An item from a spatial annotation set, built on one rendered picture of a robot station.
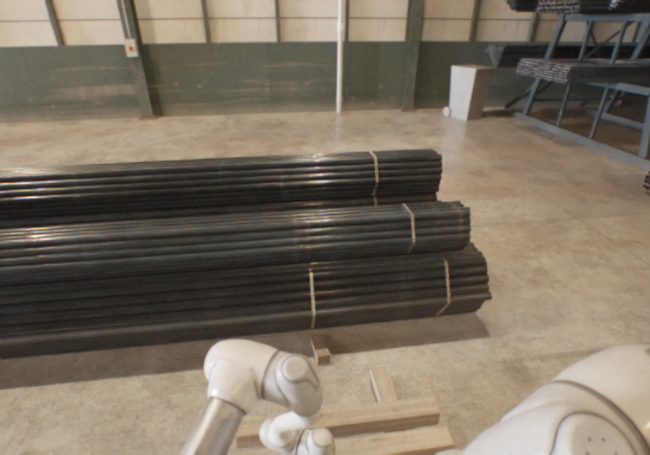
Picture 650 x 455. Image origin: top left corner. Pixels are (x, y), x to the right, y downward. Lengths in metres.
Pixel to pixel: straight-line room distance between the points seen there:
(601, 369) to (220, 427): 0.79
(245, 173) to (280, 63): 6.63
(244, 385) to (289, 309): 1.42
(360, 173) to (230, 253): 1.06
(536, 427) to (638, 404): 0.13
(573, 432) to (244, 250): 2.05
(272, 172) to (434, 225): 1.14
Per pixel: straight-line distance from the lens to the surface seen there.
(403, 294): 2.52
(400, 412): 2.09
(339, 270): 2.40
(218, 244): 2.32
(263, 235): 2.29
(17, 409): 2.88
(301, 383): 0.98
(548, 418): 0.45
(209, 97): 9.29
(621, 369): 0.56
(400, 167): 2.77
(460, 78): 9.04
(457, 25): 10.23
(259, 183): 2.63
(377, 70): 9.47
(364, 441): 1.98
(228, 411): 1.04
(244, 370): 1.04
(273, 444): 1.55
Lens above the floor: 1.89
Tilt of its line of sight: 29 degrees down
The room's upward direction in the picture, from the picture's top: straight up
